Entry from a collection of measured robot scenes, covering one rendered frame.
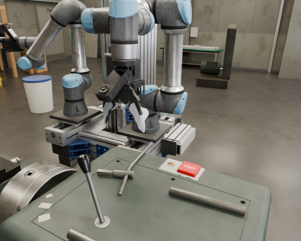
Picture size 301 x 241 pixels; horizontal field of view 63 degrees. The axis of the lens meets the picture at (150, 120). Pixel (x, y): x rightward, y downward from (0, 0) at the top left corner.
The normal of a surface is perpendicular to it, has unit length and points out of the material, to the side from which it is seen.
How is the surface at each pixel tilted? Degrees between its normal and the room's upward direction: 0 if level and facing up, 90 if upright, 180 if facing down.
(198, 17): 90
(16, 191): 34
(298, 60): 90
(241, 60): 90
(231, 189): 0
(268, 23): 90
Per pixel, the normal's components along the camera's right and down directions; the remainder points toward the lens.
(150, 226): 0.01, -0.93
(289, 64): -0.45, 0.33
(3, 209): -0.40, -0.24
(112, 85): -0.25, -0.61
